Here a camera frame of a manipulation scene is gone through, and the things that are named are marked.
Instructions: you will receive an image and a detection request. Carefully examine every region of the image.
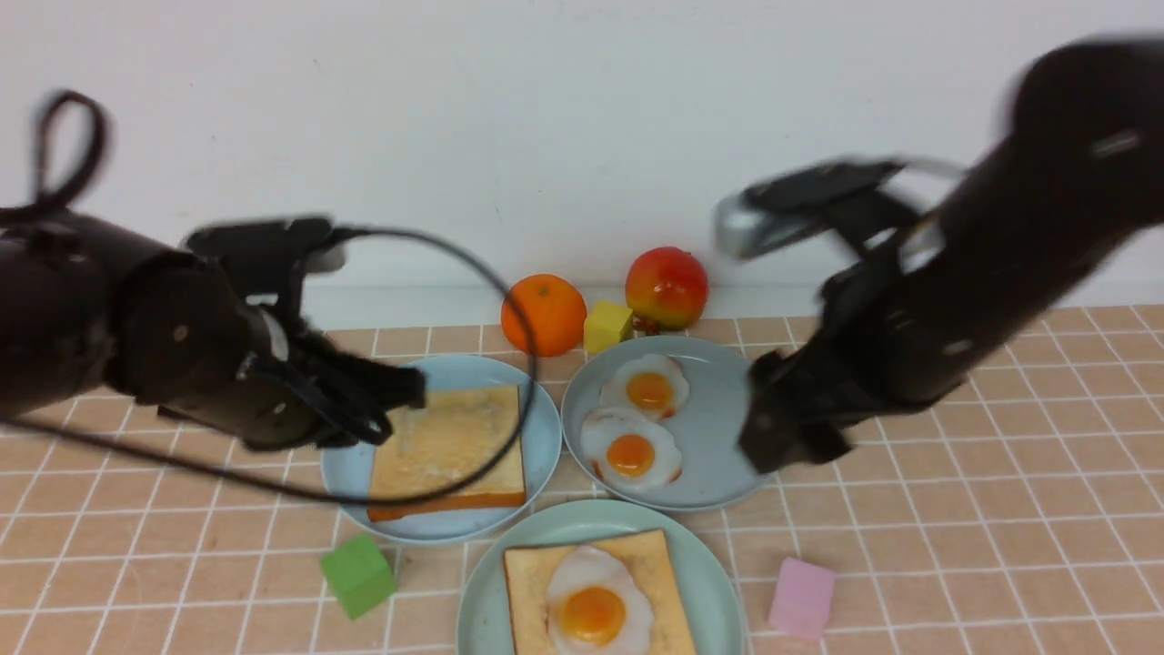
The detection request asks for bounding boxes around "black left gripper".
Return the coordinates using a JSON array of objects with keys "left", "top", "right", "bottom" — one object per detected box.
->
[{"left": 159, "top": 304, "right": 426, "bottom": 453}]

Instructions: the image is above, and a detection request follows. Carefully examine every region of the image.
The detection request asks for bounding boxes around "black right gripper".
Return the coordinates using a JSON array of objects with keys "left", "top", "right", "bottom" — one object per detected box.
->
[{"left": 738, "top": 266, "right": 965, "bottom": 474}]

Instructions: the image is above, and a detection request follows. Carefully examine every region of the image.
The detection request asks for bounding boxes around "toast slice bottom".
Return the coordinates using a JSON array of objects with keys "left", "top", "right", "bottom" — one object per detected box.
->
[{"left": 365, "top": 385, "right": 527, "bottom": 522}]

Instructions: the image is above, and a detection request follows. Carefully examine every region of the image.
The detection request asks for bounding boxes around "toast slice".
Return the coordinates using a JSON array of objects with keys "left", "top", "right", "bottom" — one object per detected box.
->
[
  {"left": 503, "top": 529, "right": 696, "bottom": 654},
  {"left": 365, "top": 385, "right": 527, "bottom": 522}
]

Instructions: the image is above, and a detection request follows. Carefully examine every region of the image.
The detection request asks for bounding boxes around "toast slice top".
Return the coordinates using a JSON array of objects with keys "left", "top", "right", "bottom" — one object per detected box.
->
[{"left": 503, "top": 529, "right": 696, "bottom": 654}]

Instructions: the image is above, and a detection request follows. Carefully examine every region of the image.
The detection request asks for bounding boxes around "fried egg toy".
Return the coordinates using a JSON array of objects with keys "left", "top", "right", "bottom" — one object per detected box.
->
[
  {"left": 598, "top": 353, "right": 691, "bottom": 422},
  {"left": 545, "top": 546, "right": 656, "bottom": 654},
  {"left": 579, "top": 408, "right": 684, "bottom": 493}
]

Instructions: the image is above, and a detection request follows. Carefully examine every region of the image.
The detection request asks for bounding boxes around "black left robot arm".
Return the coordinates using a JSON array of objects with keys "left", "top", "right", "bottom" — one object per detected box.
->
[{"left": 1, "top": 211, "right": 426, "bottom": 451}]

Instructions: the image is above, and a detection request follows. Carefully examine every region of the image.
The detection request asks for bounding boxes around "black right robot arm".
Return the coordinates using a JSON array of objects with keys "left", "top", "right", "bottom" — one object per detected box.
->
[{"left": 715, "top": 34, "right": 1163, "bottom": 474}]

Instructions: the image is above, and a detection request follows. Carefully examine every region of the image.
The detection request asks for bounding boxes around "green foam cube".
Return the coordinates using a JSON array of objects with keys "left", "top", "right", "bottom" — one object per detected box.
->
[{"left": 320, "top": 534, "right": 396, "bottom": 620}]

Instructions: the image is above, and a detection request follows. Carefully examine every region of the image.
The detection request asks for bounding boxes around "grey egg plate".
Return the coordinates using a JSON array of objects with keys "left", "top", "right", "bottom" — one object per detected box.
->
[{"left": 561, "top": 336, "right": 768, "bottom": 511}]

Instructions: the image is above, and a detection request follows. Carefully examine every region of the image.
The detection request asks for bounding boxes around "orange fruit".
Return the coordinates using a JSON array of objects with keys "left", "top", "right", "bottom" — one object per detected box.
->
[{"left": 501, "top": 275, "right": 587, "bottom": 358}]

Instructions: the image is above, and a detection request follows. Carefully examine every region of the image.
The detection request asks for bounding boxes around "red yellow apple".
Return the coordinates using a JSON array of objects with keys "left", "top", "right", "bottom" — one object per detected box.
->
[{"left": 624, "top": 247, "right": 710, "bottom": 335}]

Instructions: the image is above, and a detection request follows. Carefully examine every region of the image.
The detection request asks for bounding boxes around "fried egg toy back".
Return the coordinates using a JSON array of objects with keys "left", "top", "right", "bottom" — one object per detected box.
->
[{"left": 598, "top": 353, "right": 691, "bottom": 422}]

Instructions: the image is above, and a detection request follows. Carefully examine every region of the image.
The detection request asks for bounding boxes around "pink foam cube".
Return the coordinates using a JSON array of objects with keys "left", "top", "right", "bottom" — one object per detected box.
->
[{"left": 768, "top": 557, "right": 838, "bottom": 642}]

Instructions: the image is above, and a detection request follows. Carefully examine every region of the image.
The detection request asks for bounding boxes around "yellow foam cube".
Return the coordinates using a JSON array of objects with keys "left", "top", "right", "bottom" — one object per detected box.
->
[{"left": 583, "top": 301, "right": 636, "bottom": 354}]

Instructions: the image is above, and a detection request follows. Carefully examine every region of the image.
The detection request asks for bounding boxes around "fried egg toy front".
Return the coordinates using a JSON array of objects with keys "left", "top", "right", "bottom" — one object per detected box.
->
[{"left": 579, "top": 408, "right": 684, "bottom": 493}]

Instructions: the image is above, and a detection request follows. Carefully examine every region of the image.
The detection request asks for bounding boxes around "mint green plate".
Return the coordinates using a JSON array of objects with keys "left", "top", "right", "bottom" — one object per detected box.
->
[{"left": 455, "top": 500, "right": 748, "bottom": 654}]

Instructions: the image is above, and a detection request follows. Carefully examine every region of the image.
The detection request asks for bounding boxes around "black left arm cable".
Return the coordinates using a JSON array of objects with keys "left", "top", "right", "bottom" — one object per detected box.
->
[{"left": 0, "top": 91, "right": 539, "bottom": 507}]

